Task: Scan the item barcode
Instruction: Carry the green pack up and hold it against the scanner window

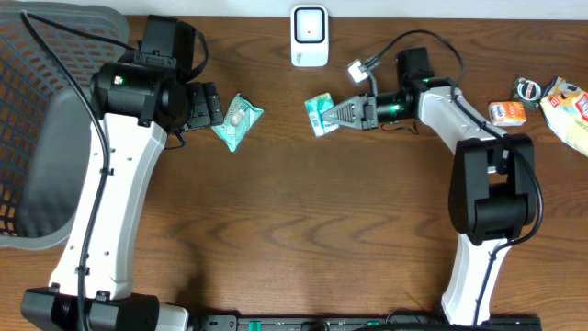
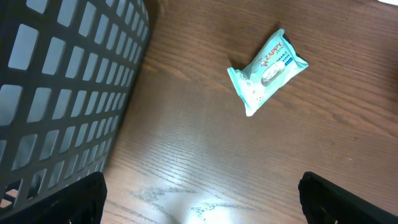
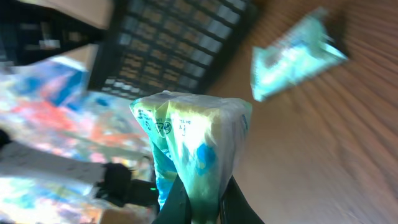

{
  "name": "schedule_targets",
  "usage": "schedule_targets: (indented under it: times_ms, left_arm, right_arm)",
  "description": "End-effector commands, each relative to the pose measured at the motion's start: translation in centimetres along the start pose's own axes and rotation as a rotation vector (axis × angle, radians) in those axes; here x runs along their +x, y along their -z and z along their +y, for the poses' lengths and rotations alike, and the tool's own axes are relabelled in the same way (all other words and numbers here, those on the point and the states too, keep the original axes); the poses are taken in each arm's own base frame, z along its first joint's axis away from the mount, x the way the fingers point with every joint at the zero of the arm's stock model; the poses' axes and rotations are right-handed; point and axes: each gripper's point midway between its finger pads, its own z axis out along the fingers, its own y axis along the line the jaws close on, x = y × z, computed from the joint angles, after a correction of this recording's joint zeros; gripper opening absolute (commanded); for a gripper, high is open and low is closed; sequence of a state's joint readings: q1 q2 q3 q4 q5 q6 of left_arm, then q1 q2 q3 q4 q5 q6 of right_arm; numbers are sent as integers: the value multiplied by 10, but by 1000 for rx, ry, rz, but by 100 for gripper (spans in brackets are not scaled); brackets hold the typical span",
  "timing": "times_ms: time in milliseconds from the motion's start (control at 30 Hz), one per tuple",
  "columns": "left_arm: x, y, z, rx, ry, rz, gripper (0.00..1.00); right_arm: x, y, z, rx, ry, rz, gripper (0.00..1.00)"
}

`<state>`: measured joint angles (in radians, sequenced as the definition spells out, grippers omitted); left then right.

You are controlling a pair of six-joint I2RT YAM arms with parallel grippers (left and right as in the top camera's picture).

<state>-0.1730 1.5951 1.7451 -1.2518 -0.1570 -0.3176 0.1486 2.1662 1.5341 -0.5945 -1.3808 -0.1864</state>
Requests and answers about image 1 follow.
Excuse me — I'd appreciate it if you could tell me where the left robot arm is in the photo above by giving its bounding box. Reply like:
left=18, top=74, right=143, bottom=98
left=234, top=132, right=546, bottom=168
left=21, top=15, right=222, bottom=330

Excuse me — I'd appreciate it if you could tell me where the black right camera cable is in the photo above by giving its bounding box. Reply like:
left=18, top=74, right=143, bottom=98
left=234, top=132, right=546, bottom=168
left=367, top=29, right=546, bottom=327

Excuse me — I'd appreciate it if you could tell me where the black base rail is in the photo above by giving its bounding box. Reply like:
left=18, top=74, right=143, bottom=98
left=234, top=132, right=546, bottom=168
left=188, top=311, right=543, bottom=331

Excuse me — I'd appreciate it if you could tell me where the mint Zappy wipes packet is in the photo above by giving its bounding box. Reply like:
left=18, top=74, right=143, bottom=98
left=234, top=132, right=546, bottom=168
left=212, top=93, right=265, bottom=153

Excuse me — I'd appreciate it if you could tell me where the black camera cable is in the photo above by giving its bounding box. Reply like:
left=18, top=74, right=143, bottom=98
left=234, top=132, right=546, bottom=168
left=367, top=29, right=546, bottom=327
left=18, top=11, right=139, bottom=331

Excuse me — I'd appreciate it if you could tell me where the black left camera cable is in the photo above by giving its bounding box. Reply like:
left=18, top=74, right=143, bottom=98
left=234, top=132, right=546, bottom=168
left=18, top=11, right=139, bottom=331

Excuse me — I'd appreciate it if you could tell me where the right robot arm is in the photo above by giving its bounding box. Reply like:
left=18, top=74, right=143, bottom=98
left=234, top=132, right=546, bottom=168
left=321, top=48, right=543, bottom=326

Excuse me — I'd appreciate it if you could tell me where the orange tissue pack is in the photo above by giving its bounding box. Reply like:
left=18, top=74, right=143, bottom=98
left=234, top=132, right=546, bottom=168
left=488, top=101, right=526, bottom=127

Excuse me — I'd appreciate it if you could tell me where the teal tissue pack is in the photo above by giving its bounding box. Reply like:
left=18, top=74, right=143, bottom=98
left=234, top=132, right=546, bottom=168
left=304, top=93, right=339, bottom=138

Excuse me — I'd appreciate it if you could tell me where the Zam-Buk ointment tin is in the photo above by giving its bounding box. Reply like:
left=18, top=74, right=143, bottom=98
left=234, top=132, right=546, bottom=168
left=512, top=76, right=545, bottom=110

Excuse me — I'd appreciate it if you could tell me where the white barcode scanner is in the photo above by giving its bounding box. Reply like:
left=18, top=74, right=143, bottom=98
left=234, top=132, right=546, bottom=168
left=290, top=5, right=330, bottom=67

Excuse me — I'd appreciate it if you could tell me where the large yellow wipes packet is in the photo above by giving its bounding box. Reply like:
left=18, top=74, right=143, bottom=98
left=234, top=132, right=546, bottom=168
left=540, top=77, right=587, bottom=155

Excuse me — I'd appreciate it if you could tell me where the grey plastic mesh basket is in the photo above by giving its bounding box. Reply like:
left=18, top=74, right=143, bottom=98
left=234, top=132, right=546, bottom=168
left=1, top=1, right=130, bottom=250

